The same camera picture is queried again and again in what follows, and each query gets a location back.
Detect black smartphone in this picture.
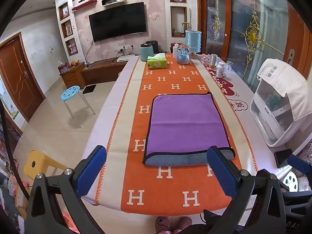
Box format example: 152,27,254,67
274,148,293,168

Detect black heater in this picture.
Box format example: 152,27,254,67
146,40,159,54

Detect teal electric kettle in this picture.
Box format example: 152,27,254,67
140,43,154,61

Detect white round stool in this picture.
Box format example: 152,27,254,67
283,171,300,192

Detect white sterilizer appliance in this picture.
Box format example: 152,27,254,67
250,78,304,148

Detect white cloth cover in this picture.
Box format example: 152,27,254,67
257,58,309,121

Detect black wall television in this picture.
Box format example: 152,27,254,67
88,2,148,42

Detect yellow stool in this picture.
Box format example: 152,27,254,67
24,149,72,184

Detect blue round stool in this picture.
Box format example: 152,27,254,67
60,85,96,119

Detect glass door with gold ornaments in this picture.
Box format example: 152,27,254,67
197,0,312,86

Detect wooden television cabinet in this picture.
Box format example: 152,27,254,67
82,59,129,85

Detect white printed tablecloth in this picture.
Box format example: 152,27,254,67
79,54,312,226

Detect brown wooden door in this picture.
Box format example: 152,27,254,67
0,32,46,123

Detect wooden side cabinet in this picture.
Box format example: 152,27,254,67
59,62,86,90

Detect white medicine bottle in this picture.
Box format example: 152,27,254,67
216,62,226,78

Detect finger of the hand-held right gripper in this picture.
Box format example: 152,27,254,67
287,154,312,176

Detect red wall shelf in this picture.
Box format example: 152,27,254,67
72,0,98,11

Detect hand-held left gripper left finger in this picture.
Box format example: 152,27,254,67
26,145,108,234

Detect green tissue box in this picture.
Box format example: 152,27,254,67
147,53,168,69

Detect white box wall shelf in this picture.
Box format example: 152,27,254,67
101,0,124,7

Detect light blue water jug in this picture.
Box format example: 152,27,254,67
185,30,202,59

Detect orange letter-print blanket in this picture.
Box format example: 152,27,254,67
80,53,259,217

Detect pink slipper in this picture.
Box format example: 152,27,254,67
174,216,193,234
155,215,171,234

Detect purple towel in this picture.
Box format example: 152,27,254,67
142,91,236,167

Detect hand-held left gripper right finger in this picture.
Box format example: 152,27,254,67
203,146,294,234

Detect white set-top box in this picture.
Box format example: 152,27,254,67
117,55,137,63

